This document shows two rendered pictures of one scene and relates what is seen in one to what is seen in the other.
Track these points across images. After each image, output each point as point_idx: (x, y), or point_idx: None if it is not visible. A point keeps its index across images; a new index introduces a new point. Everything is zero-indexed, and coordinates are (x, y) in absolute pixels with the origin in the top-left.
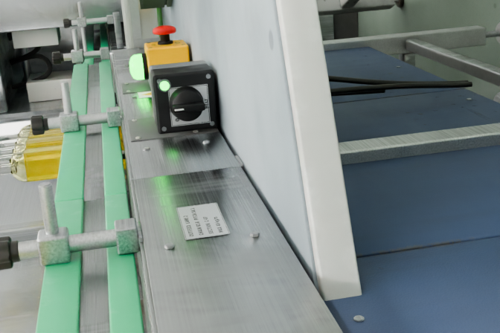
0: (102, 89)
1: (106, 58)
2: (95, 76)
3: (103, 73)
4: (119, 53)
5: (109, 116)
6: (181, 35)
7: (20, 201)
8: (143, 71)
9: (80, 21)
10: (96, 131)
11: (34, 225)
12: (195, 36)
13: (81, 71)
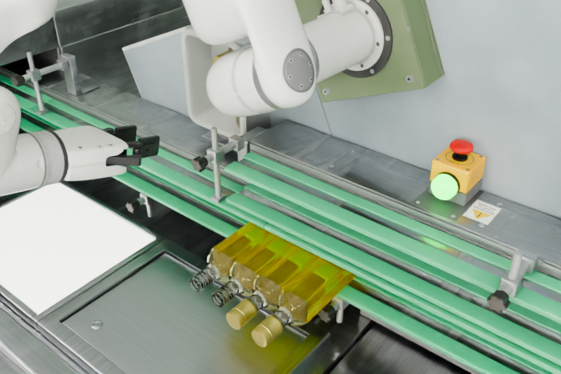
0: (370, 209)
1: (241, 149)
2: (300, 184)
3: (303, 179)
4: (266, 143)
5: (534, 265)
6: (412, 132)
7: (217, 330)
8: (457, 192)
9: (35, 74)
10: (528, 283)
11: (302, 358)
12: (528, 155)
13: (267, 179)
